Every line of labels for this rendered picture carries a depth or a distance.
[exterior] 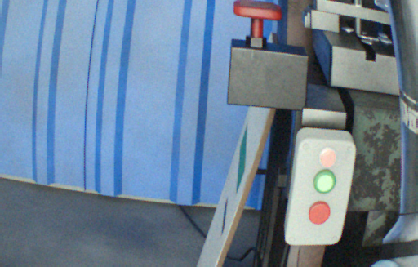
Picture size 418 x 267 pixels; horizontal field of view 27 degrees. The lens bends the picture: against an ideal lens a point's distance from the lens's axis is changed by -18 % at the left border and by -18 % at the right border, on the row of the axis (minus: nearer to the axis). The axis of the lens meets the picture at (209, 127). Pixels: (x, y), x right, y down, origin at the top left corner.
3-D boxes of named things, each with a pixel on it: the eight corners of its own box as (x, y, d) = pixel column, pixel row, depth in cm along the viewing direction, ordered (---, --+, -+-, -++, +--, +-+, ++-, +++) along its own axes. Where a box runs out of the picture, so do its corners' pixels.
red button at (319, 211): (327, 224, 114) (331, 203, 114) (306, 224, 114) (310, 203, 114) (327, 221, 116) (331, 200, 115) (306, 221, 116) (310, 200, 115)
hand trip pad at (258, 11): (280, 68, 120) (282, 10, 118) (229, 64, 120) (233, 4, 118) (277, 57, 126) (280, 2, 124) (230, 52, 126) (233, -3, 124)
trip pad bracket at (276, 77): (296, 202, 124) (310, 47, 119) (219, 198, 125) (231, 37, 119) (295, 187, 130) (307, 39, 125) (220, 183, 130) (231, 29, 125)
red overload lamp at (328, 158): (335, 169, 113) (338, 149, 112) (317, 168, 113) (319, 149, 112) (335, 166, 114) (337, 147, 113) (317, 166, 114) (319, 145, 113)
